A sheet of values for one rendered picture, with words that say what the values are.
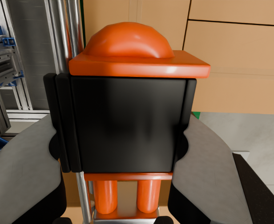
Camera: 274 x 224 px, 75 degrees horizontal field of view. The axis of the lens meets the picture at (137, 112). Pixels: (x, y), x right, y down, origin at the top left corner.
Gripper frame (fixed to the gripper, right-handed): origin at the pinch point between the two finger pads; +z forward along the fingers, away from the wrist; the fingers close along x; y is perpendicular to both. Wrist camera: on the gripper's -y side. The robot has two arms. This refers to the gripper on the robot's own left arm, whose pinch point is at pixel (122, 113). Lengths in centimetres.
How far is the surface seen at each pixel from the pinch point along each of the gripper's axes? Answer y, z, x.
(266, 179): 140, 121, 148
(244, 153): 104, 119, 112
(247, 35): -2, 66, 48
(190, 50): 5, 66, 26
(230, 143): 93, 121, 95
